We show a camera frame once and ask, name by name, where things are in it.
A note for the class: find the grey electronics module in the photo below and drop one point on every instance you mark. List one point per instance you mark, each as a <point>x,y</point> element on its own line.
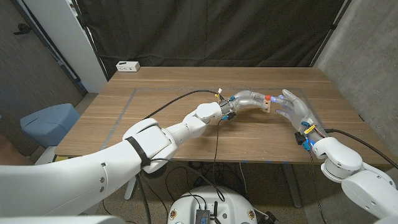
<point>202,216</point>

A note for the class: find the black round floor fan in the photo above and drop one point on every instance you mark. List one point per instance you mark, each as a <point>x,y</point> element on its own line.
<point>159,172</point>

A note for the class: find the person's bare leg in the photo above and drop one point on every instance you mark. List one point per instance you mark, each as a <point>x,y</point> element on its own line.
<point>9,154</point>

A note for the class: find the black curtain backdrop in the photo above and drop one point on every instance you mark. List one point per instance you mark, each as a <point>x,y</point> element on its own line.
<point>211,31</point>

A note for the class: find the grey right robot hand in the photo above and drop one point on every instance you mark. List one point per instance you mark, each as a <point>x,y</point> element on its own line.
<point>301,111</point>

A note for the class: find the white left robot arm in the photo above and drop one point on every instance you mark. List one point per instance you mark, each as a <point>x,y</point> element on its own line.
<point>109,174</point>

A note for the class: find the black backdrop stand pole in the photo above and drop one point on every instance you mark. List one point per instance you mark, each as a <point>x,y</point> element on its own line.
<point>91,43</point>
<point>331,29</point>

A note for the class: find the white cabinet panel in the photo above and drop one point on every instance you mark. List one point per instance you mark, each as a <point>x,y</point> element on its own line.
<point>68,40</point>

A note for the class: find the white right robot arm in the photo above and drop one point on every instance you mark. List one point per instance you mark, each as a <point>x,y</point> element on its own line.
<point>360,180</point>

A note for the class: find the blue padded stool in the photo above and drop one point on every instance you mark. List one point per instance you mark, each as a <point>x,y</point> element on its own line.
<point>49,123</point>

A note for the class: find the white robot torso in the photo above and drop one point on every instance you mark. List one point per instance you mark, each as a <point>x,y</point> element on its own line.
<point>227,202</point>

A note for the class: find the white power strip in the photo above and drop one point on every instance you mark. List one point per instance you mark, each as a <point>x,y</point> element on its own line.
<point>127,66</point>

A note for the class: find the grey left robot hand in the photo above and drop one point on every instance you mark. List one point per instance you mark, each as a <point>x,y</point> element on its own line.
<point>245,99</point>

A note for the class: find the grey table leg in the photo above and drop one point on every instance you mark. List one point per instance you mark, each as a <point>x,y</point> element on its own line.
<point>292,186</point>

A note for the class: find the small wooden block with holes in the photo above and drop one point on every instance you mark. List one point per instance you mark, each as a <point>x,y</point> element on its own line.
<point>266,105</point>

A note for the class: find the white table leg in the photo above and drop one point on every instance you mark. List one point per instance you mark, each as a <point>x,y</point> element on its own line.
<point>130,188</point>

